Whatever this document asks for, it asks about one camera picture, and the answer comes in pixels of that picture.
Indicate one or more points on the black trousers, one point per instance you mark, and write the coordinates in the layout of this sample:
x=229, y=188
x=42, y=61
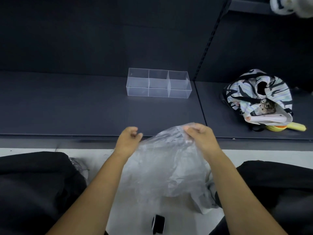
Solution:
x=36, y=190

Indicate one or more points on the person's right grey shoe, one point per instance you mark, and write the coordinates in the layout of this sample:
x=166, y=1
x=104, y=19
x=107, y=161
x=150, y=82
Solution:
x=213, y=193

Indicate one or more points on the pile of plastic bags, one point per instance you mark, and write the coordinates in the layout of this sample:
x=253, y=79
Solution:
x=203, y=204

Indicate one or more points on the clear three-compartment plastic box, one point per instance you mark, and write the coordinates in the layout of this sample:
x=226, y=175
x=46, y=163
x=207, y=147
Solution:
x=159, y=84

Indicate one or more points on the black white striped tote bag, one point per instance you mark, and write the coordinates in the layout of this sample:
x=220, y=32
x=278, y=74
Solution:
x=242, y=92

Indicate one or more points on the small brown plush toy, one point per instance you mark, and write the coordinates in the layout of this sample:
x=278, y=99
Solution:
x=267, y=107

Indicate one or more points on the person's right forearm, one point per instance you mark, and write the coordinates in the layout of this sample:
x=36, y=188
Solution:
x=242, y=200

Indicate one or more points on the white black fluffy item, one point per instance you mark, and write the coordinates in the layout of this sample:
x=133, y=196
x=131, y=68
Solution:
x=293, y=6

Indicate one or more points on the yellow plastic item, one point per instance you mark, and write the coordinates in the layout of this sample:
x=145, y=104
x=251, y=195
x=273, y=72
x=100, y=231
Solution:
x=296, y=126

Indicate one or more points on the person's left forearm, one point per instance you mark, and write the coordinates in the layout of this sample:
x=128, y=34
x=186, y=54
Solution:
x=90, y=200

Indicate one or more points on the clear plastic bag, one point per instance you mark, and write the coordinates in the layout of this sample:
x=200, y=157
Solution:
x=166, y=163

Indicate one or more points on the person's right hand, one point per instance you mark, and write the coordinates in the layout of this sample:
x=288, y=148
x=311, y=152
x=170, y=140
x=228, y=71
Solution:
x=204, y=141

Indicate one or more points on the black rolling stool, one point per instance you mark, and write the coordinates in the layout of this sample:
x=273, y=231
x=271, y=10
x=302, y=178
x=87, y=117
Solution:
x=158, y=224

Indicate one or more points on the pink white folder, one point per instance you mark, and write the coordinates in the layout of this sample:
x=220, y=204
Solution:
x=269, y=119

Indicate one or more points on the person's left hand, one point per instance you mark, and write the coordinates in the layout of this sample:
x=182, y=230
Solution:
x=128, y=141

